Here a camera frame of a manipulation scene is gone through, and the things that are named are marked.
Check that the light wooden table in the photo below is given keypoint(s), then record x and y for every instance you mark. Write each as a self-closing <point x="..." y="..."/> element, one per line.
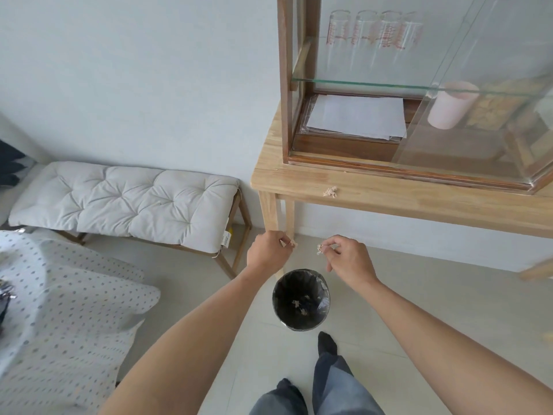
<point x="389" y="198"/>

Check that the pink cup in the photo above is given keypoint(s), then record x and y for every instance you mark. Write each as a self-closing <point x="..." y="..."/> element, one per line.
<point x="449" y="108"/>

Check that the round bin with black liner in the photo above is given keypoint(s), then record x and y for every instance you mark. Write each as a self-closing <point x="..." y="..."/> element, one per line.
<point x="301" y="300"/>

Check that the glass beaker with red marks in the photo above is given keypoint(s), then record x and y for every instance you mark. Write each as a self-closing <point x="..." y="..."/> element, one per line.
<point x="338" y="43"/>
<point x="363" y="43"/>
<point x="410" y="43"/>
<point x="389" y="43"/>

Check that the person's right hand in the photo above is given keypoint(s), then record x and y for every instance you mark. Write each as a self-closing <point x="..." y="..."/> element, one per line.
<point x="354" y="263"/>

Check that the stack of white paper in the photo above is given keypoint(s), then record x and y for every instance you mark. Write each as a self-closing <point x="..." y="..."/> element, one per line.
<point x="356" y="116"/>

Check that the glass shelf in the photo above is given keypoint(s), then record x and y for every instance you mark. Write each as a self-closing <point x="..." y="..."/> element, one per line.
<point x="389" y="85"/>

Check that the person's leg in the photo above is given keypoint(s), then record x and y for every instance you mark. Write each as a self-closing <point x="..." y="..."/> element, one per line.
<point x="278" y="399"/>
<point x="341" y="384"/>

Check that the white tufted cushion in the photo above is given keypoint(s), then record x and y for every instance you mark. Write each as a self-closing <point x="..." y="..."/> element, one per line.
<point x="125" y="203"/>

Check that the white dotted cloth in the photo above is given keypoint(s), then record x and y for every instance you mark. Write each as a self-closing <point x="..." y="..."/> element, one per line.
<point x="60" y="324"/>

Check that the small wood shaving scrap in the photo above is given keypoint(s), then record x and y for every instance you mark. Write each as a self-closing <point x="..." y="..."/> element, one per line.
<point x="331" y="192"/>
<point x="293" y="243"/>
<point x="320" y="249"/>

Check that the dark cloth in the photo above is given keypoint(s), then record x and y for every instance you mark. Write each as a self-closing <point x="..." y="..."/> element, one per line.
<point x="11" y="164"/>

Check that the wood framed glass cabinet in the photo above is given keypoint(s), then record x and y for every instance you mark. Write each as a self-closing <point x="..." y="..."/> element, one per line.
<point x="432" y="159"/>

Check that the person's right leg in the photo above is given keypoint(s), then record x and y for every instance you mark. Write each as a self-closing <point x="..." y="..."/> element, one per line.
<point x="341" y="384"/>

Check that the wooden bench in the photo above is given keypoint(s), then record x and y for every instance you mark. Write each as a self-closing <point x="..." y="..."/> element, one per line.
<point x="235" y="250"/>

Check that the person's right forearm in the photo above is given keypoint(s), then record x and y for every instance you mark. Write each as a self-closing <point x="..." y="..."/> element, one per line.
<point x="453" y="345"/>

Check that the person's right thumb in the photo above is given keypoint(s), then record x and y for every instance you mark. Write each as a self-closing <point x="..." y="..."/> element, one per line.
<point x="330" y="264"/>

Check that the person's left fingers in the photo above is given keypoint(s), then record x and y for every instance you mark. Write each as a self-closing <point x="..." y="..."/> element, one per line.
<point x="283" y="239"/>

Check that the person's left forearm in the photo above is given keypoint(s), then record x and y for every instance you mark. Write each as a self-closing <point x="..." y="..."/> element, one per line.
<point x="185" y="341"/>

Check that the person's left leg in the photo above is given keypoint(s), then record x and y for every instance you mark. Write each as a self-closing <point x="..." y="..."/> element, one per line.
<point x="278" y="399"/>

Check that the person's left hand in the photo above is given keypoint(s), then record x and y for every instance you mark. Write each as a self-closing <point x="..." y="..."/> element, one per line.
<point x="268" y="254"/>

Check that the dark grey sock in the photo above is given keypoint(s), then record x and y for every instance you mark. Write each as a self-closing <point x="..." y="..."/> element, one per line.
<point x="327" y="343"/>

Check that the dark bag with metal clasp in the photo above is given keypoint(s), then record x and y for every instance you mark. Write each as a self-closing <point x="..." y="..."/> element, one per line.
<point x="5" y="298"/>

